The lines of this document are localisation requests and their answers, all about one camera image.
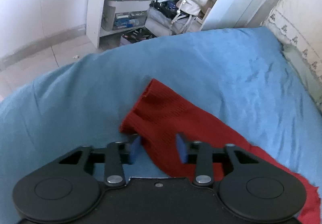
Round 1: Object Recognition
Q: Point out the red knit sweater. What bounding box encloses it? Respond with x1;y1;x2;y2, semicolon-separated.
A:
120;79;321;223

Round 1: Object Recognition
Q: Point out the blue bed sheet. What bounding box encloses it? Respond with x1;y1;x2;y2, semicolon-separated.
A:
1;27;321;223

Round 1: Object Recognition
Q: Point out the sage green pillow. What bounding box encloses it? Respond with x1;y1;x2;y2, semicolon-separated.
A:
282;45;321;111

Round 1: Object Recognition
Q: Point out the beige backpack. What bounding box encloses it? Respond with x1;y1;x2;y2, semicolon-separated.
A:
170;0;213;34

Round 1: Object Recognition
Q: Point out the white plastic drawer unit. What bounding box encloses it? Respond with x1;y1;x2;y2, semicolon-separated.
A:
101;0;153;31

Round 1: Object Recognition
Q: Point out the beige embroidered headboard cover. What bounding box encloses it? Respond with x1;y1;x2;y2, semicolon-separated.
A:
261;0;321;79

